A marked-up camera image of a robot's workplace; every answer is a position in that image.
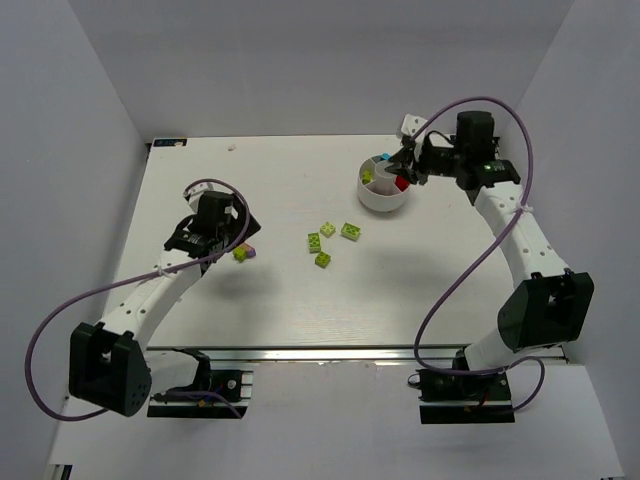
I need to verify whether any red lego brick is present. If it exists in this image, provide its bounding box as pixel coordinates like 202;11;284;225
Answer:
394;176;411;192

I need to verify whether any lime small lego brick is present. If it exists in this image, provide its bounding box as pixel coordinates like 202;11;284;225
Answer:
232;247;248;262

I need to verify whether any light green lego brick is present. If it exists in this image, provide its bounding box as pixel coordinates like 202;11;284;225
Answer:
341;222;361;241

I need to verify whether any light green lego long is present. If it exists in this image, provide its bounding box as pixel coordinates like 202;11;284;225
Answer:
307;232;322;254

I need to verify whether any light green lego small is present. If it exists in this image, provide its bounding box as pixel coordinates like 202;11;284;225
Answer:
320;222;336;238

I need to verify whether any lime lego small square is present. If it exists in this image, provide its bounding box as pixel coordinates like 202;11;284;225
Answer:
315;252;331;268

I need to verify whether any lime curved lego brick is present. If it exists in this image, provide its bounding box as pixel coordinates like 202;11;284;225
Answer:
361;171;374;184

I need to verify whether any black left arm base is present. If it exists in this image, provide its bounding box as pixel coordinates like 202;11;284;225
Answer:
145;348;254;420

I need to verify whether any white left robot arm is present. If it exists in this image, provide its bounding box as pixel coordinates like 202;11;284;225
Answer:
69;187;260;417

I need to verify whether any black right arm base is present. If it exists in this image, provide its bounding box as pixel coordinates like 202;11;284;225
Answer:
407;369;515;425

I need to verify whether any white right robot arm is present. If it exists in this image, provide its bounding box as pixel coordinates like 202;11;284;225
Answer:
389;111;594;377

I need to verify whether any white round divided container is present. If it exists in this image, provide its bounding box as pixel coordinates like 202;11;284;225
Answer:
356;155;410;213

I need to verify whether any blue table label left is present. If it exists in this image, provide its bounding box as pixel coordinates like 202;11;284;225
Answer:
152;138;187;148

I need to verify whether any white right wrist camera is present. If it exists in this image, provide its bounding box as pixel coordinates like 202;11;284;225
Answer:
396;114;427;144

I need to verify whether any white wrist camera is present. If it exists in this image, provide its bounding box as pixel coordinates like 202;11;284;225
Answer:
182;181;215;213
396;114;427;144

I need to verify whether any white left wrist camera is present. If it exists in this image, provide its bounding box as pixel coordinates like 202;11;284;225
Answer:
182;181;215;213

